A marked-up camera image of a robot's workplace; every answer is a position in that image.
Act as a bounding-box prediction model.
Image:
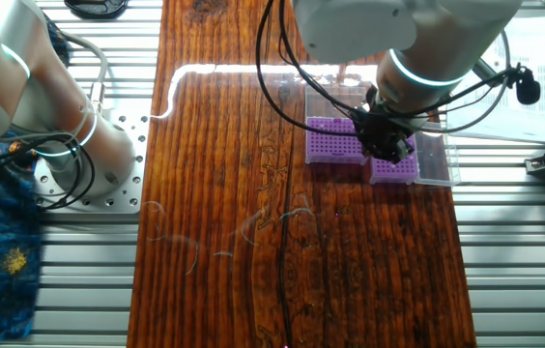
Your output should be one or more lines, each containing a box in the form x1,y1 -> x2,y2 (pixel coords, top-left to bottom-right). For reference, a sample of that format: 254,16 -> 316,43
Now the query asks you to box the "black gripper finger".
364,139 -> 394,163
390,134 -> 417,163

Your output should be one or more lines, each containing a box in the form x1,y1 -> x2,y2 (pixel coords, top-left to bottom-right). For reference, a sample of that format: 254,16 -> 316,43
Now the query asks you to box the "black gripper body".
351,103 -> 417,146

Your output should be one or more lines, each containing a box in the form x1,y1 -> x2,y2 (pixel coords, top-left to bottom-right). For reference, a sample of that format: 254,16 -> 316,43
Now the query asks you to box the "purple pipette tip box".
303,84 -> 371,166
368,120 -> 462,190

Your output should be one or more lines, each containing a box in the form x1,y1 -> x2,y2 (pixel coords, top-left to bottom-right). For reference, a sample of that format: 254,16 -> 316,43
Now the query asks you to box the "white printed paper sheet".
445,16 -> 545,145

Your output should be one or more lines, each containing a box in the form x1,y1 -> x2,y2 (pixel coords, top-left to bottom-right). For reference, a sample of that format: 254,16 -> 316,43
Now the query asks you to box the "brown wooden board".
126,0 -> 477,348

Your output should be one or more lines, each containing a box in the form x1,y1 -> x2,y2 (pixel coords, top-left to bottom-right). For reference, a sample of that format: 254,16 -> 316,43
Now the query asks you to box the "black C-clamp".
63,0 -> 129,20

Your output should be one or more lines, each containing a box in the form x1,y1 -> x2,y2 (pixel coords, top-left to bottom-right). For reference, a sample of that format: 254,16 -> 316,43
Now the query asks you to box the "black cable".
0,132 -> 99,210
254,0 -> 366,138
277,0 -> 521,134

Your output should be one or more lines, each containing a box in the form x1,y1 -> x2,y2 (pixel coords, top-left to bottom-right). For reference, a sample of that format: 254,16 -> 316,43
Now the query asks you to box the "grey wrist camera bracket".
472,56 -> 516,84

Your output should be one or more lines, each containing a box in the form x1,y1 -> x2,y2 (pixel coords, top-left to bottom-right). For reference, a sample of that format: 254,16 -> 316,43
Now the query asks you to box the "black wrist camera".
515,66 -> 542,106

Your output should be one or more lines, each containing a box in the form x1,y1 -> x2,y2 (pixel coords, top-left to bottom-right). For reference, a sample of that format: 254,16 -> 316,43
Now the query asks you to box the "silver perforated base plate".
33,108 -> 151,215

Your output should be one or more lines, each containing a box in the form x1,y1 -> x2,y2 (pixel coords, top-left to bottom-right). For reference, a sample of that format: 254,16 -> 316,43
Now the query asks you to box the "grey cable with metal connector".
62,33 -> 109,110

